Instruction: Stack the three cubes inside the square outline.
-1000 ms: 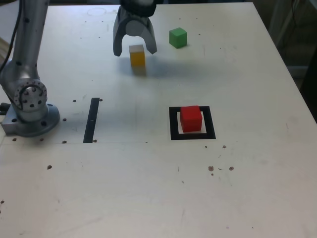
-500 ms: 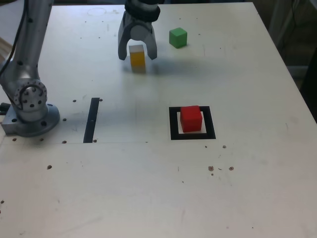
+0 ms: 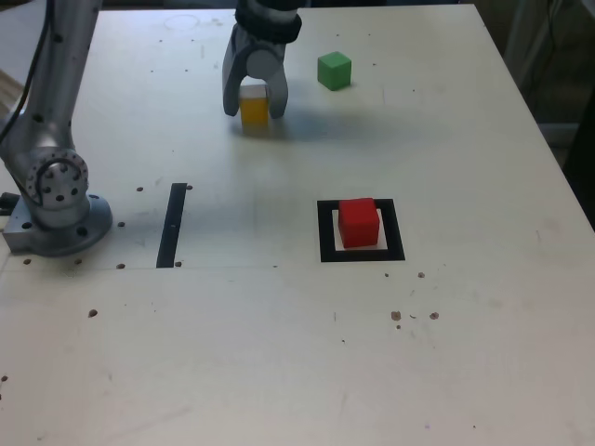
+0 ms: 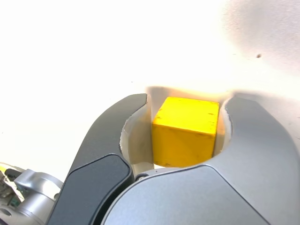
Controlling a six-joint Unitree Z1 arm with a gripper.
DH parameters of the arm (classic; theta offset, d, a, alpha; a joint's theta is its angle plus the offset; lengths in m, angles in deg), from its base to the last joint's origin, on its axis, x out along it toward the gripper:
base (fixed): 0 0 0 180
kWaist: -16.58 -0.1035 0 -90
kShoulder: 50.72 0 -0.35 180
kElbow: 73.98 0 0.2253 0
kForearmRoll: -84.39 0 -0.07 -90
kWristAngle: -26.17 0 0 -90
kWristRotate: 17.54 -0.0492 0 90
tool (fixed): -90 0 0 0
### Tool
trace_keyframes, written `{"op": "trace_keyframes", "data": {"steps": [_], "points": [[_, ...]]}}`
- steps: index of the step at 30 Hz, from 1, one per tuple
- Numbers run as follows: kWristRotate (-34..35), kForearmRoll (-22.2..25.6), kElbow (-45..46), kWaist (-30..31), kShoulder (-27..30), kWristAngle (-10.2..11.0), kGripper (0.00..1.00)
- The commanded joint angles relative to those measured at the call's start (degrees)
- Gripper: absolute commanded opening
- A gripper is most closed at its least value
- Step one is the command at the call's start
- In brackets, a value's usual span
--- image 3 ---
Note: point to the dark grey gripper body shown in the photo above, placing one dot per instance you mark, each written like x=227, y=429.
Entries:
x=258, y=45

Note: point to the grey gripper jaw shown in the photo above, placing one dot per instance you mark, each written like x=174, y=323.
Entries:
x=231, y=83
x=262, y=62

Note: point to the yellow cube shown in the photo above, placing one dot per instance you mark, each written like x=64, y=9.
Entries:
x=255, y=111

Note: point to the green cube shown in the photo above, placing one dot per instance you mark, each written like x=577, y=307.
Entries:
x=334, y=72

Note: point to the red cube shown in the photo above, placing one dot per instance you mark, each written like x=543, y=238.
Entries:
x=358, y=227

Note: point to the black tape square outline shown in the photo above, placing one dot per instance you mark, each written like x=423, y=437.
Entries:
x=362, y=256

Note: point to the black tape strip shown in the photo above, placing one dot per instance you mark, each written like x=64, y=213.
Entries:
x=171, y=223

